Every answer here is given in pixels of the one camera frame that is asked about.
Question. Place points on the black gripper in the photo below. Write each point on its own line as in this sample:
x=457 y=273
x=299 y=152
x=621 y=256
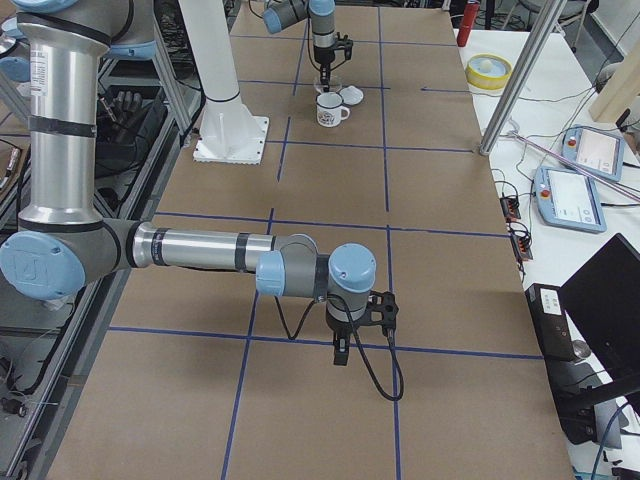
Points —
x=340 y=329
x=322 y=54

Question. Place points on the white enamel mug blue rim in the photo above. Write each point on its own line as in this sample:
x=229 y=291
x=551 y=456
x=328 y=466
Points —
x=330 y=111

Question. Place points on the red cylinder bottle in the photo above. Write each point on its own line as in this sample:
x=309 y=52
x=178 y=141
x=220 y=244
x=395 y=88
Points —
x=466 y=25

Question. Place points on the yellow tape roll with plate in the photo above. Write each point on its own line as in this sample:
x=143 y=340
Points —
x=488 y=71

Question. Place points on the black box device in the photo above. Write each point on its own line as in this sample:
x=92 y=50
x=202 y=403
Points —
x=550 y=322

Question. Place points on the orange black connector hub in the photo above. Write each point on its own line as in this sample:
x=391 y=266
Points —
x=510 y=207

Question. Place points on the black laptop computer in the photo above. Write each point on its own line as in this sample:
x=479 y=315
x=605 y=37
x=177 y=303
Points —
x=602 y=300

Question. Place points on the near blue teach pendant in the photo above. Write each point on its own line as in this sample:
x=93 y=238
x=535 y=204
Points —
x=567 y=199

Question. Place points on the blue teach pendant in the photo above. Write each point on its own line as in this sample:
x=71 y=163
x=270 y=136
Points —
x=567 y=199
x=599 y=151

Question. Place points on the far blue teach pendant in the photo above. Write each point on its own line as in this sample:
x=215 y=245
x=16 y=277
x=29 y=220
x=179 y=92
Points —
x=599 y=151

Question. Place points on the wooden beam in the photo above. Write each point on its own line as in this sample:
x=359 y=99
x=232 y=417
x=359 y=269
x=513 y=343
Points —
x=620 y=90

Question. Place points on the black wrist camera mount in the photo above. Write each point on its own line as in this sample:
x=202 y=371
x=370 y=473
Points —
x=344 y=44

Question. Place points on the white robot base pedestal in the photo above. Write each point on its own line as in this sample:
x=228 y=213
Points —
x=228 y=132

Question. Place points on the aluminium frame post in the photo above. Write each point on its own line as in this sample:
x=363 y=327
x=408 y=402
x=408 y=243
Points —
x=533 y=46

